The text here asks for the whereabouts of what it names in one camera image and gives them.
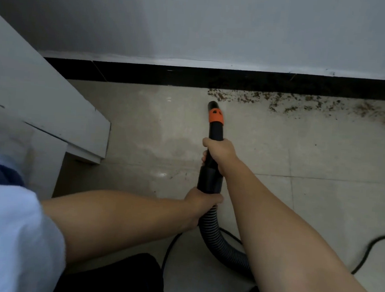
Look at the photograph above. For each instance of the person's right fingers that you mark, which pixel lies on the person's right fingers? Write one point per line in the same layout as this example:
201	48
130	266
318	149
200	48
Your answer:
206	150

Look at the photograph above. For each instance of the white shirt sleeve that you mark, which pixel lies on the white shirt sleeve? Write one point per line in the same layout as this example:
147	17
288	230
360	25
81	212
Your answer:
12	243

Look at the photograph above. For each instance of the person's right forearm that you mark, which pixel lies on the person's right forearm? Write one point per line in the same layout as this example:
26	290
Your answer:
290	248

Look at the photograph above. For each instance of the person's black trousers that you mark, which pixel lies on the person's black trousers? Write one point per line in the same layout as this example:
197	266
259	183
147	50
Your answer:
118	279

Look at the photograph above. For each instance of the scattered brown dirt crumbs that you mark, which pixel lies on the scattered brown dirt crumbs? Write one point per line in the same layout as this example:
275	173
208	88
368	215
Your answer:
302	104

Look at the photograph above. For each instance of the person's left forearm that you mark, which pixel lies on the person's left forearm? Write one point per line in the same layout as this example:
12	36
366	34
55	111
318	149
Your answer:
113	222

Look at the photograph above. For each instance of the white wooden cabinet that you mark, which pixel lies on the white wooden cabinet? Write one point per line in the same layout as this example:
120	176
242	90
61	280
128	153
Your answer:
32	105

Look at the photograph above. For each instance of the person's left fingers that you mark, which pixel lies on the person's left fingers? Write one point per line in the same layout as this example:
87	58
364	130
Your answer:
215	199

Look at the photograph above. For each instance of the black orange vacuum nozzle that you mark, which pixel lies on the black orange vacuum nozzle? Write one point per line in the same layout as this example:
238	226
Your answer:
213	152

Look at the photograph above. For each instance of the black baseboard strip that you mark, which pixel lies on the black baseboard strip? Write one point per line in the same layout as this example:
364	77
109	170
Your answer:
224	79

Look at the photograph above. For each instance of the person's right hand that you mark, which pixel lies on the person's right hand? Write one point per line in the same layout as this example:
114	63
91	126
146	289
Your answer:
221	153

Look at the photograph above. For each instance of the person's left hand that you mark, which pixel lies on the person's left hand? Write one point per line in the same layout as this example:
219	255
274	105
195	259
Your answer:
198	203

